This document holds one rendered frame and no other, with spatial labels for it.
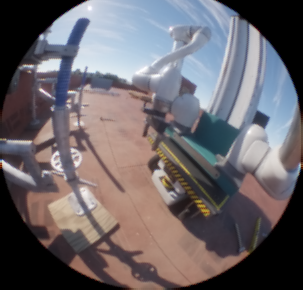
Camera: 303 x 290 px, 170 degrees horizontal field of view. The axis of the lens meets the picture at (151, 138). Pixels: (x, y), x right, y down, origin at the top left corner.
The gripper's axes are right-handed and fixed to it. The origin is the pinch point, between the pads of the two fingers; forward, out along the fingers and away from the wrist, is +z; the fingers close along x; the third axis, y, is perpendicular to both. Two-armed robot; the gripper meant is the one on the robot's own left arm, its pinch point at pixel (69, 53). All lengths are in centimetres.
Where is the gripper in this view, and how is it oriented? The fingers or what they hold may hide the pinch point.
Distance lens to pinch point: 30.9
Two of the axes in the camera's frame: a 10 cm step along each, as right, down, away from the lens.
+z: 6.3, -1.6, 7.6
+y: 3.1, -8.5, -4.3
